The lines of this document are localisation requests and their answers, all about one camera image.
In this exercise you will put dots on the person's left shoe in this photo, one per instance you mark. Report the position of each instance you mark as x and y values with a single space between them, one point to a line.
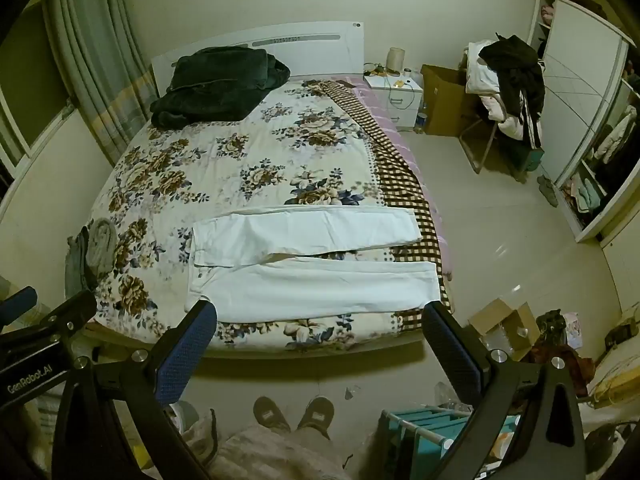
272 412

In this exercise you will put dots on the teal rack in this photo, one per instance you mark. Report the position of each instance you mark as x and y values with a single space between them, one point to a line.
430 430

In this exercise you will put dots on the pink bed sheet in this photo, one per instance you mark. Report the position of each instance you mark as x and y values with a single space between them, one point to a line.
400 135

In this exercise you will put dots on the white nightstand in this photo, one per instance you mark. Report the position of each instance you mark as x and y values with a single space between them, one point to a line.
400 97

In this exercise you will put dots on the white headboard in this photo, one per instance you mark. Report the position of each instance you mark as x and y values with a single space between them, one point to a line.
300 45

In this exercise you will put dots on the small open cardboard box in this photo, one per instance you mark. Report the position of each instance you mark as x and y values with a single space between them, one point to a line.
505 322

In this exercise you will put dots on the brown checked blanket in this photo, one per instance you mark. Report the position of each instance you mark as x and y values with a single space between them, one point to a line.
395 170

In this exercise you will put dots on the grey slippers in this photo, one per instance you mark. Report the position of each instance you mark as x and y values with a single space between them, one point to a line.
547 187

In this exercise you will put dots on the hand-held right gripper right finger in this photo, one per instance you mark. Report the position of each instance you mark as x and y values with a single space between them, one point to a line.
452 355

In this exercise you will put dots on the large cardboard box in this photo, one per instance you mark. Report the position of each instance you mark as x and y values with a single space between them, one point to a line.
445 100

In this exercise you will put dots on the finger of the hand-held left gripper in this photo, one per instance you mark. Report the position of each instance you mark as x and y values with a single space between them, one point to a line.
50 322
20 301

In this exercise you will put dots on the white garment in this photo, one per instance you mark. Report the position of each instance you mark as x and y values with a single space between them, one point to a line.
482 77

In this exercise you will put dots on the person's legs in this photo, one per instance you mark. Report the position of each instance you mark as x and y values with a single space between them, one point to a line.
280 455

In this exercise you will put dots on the cream table lamp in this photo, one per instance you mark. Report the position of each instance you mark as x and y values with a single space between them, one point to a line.
396 58

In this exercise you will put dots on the person's right shoe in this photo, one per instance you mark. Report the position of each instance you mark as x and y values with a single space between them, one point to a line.
316 412

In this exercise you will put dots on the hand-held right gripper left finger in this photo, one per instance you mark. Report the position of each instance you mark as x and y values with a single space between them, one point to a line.
192 345

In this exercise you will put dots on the green striped curtain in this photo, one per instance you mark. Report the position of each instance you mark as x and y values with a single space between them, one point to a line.
95 60

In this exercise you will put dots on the dark red cloth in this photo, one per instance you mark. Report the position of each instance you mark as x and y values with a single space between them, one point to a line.
565 360

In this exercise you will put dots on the white wardrobe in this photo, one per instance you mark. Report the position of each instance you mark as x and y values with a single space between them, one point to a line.
575 85

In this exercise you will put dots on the floral quilt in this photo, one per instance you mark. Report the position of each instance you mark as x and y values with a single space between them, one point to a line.
225 170

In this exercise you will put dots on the window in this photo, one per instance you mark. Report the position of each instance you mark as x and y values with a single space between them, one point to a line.
20 110

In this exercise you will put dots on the dark green blanket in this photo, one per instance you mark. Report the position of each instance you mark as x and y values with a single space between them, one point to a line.
220 80

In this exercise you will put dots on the grey cloth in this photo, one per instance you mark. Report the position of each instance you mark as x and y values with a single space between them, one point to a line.
100 245

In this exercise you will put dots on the white pants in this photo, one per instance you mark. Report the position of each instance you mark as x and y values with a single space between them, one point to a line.
310 280

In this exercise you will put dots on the folding chair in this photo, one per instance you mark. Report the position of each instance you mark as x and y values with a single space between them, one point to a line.
480 145

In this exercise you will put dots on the person's shoe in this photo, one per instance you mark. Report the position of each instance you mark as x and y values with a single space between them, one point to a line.
316 412
272 412

